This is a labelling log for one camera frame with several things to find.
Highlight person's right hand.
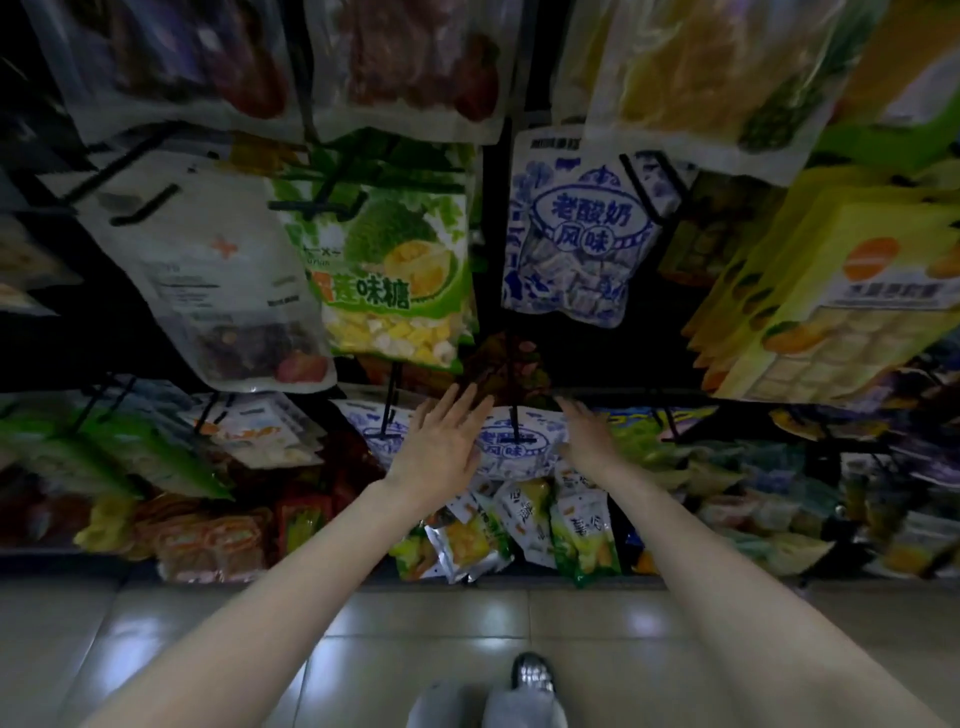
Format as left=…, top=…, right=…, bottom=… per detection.
left=555, top=394, right=632, bottom=482

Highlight person's left hand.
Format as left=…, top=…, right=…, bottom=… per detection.
left=382, top=382, right=497, bottom=512

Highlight row of white blue pouches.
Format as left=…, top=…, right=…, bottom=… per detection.
left=333, top=393, right=624, bottom=587

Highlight green yellow-fruit snack bag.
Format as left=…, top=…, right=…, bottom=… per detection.
left=270, top=180, right=482, bottom=374
left=300, top=135, right=482, bottom=197

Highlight row of pale green pouches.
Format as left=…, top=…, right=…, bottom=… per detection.
left=630, top=405, right=960, bottom=579

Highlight blue white yogurt candy bag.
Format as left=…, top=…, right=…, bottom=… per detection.
left=502, top=127, right=684, bottom=329

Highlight row of red orange pouches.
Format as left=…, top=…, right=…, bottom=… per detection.
left=75, top=487, right=339, bottom=587

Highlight white dried fruit pouch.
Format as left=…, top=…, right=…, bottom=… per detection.
left=42, top=172, right=339, bottom=395

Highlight row of green white pouches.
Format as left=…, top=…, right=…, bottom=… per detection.
left=0, top=382, right=324, bottom=504

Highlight clear dark-fruit snack bag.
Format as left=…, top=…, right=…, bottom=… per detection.
left=307, top=0, right=527, bottom=144
left=22, top=0, right=302, bottom=144

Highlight person's right forearm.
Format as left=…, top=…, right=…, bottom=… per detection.
left=592, top=457, right=947, bottom=728

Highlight person's left forearm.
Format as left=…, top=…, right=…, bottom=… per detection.
left=82, top=487, right=437, bottom=728

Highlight person's right shoe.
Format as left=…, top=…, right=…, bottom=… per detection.
left=510, top=652, right=557, bottom=695

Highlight person's light grey trousers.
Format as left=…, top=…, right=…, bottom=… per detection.
left=408, top=682, right=569, bottom=728

